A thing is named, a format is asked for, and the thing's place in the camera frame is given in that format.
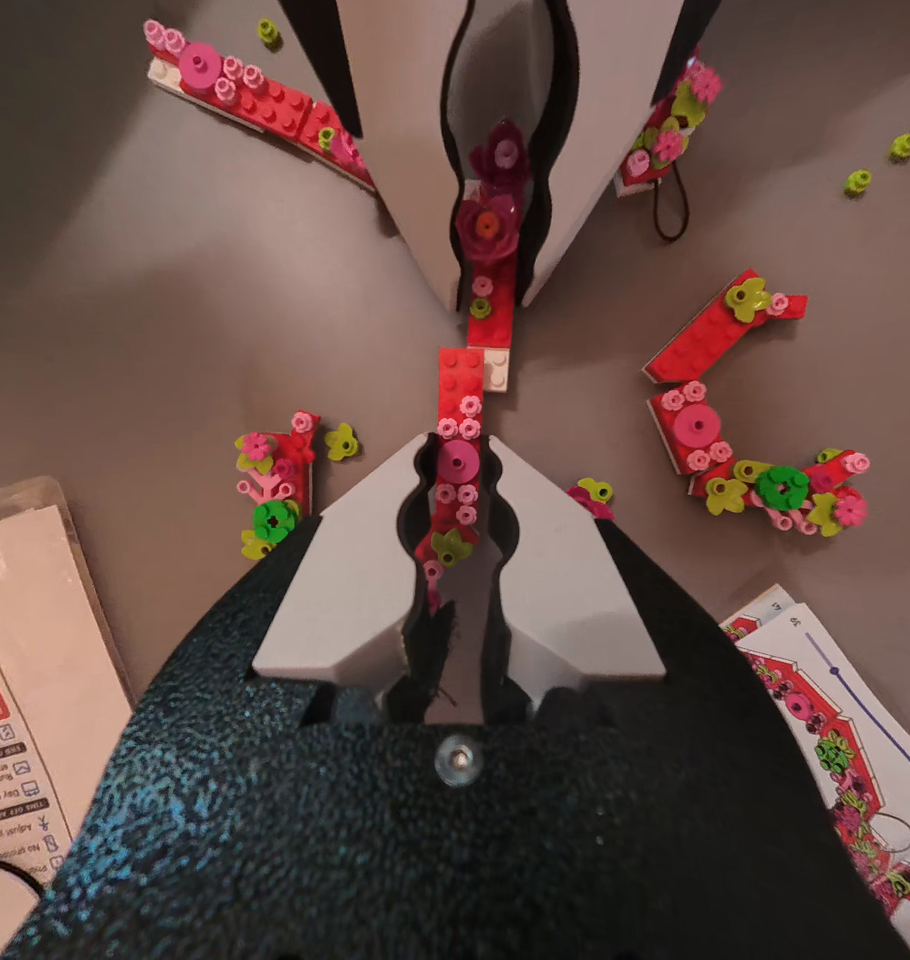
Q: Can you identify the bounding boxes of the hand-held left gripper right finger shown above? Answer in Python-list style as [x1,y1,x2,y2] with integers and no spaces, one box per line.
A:
[487,433,666,714]

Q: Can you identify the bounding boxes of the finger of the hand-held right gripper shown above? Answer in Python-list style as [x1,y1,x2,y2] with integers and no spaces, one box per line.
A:
[340,0,477,312]
[515,0,684,309]

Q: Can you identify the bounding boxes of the red lego segment lime leaves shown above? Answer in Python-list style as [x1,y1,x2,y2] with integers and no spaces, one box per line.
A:
[614,45,724,200]

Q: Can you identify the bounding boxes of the red lego segment pink coral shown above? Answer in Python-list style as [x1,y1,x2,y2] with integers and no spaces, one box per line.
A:
[233,410,322,562]

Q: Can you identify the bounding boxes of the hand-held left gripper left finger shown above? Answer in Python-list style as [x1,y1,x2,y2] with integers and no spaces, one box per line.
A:
[252,432,435,710]

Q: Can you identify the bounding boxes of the curved red lego chain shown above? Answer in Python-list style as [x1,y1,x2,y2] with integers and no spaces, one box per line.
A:
[642,268,872,538]

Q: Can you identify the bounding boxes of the long red lego segment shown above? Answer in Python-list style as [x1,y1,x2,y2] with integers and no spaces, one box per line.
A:
[143,18,378,193]

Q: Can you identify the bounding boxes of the lego instruction booklet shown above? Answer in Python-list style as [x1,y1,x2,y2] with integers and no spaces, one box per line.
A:
[717,583,910,925]

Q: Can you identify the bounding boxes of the red lego segment magenta flowers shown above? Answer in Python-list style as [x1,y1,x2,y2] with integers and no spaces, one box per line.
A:
[455,116,534,395]

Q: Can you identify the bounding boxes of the red lego segment pink disc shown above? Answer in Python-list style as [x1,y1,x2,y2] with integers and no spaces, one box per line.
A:
[413,346,493,616]

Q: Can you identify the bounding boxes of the magenta lego flower lime leaf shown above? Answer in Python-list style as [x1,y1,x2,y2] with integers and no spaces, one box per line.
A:
[566,477,615,522]

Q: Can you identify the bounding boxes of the printed card in plastic sleeve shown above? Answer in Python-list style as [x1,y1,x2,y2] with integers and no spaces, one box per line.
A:
[0,476,138,890]

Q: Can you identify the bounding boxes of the black cord loop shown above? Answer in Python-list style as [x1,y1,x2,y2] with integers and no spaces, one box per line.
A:
[652,161,693,245]

